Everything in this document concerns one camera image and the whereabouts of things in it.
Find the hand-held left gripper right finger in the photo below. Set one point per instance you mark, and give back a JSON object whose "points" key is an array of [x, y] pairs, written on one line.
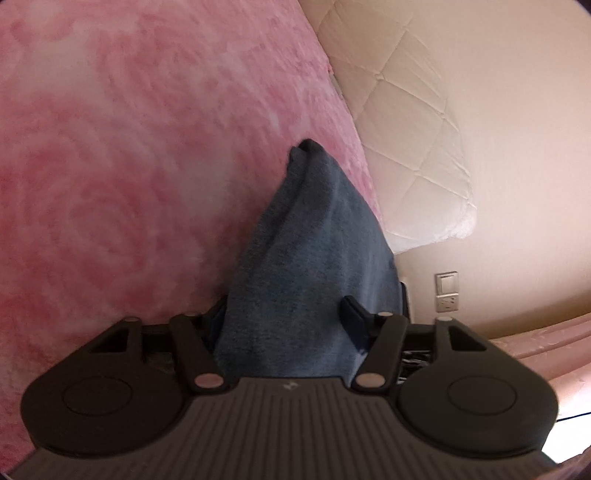
{"points": [[353, 318]]}

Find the blue denim jeans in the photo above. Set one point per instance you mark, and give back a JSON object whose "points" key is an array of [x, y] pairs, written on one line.
{"points": [[314, 254]]}

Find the beige light switch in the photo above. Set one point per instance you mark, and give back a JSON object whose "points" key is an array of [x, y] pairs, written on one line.
{"points": [[447, 282]]}

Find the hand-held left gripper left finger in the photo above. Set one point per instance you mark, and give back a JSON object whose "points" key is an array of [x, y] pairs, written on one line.
{"points": [[194, 346]]}

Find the beige wall socket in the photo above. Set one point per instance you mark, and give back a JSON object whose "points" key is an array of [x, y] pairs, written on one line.
{"points": [[448, 302]]}

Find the pink floral blanket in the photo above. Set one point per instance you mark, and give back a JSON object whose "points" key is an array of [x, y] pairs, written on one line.
{"points": [[115, 138]]}

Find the pink patterned curtain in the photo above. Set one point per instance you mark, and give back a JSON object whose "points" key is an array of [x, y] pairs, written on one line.
{"points": [[554, 350]]}

